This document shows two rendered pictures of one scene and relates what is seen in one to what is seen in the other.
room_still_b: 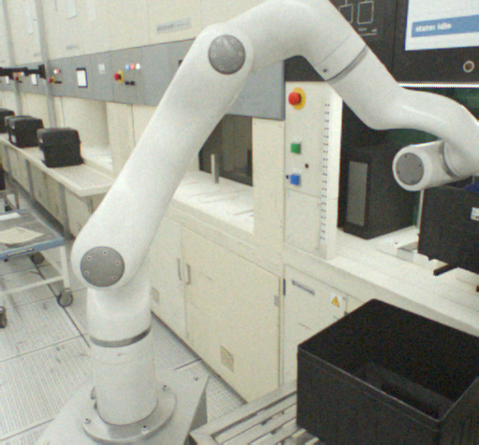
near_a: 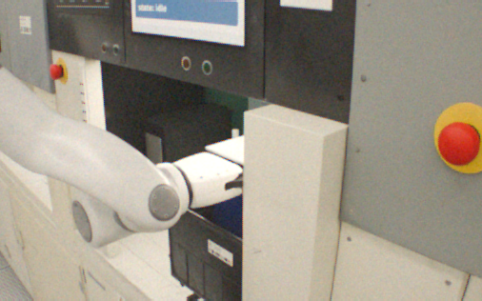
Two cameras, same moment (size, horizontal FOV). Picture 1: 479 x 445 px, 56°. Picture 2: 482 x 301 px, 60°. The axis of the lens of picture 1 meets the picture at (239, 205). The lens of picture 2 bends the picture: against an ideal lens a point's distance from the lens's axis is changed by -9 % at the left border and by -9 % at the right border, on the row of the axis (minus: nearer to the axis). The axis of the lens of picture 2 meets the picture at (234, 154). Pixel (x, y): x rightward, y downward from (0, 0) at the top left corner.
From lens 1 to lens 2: 0.53 m
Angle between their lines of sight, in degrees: 10
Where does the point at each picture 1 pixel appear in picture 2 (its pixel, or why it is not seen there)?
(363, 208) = not seen: hidden behind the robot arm
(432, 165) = (99, 222)
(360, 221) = not seen: hidden behind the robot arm
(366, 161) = (159, 134)
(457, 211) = (196, 240)
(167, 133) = not seen: outside the picture
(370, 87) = not seen: outside the picture
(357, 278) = (132, 285)
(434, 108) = (79, 156)
